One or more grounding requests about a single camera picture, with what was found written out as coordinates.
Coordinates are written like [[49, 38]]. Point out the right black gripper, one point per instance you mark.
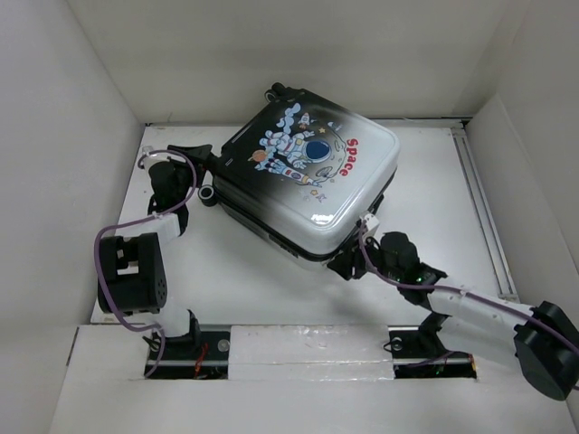
[[343, 263]]

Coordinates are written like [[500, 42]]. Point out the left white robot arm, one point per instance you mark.
[[132, 284]]

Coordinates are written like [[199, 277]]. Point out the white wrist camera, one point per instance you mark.
[[369, 225], [148, 158]]

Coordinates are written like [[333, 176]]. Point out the black space-print suitcase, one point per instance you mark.
[[303, 171]]

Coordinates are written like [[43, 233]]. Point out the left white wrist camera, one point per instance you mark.
[[148, 158]]

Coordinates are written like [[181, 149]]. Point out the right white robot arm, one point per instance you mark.
[[542, 341]]

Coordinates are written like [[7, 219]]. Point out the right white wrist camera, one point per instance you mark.
[[369, 225]]

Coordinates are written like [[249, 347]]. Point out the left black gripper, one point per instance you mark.
[[198, 155]]

